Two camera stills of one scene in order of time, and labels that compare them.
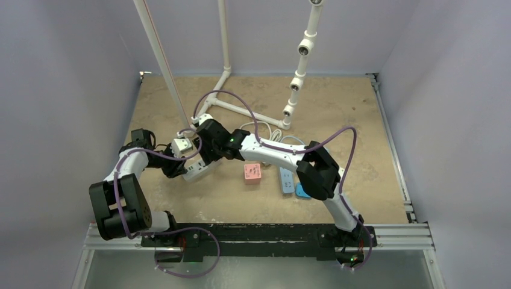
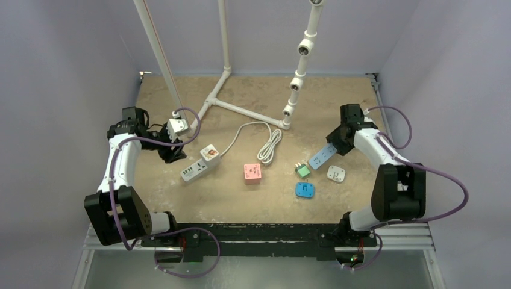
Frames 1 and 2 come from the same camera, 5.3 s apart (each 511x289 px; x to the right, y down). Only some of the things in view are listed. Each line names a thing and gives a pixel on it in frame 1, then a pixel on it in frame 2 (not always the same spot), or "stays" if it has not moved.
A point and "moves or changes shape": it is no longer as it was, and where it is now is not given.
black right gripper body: x=208 y=149 → x=340 y=142
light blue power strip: x=287 y=180 moves or changes shape
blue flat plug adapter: x=300 y=192 stays
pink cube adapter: x=252 y=174 stays
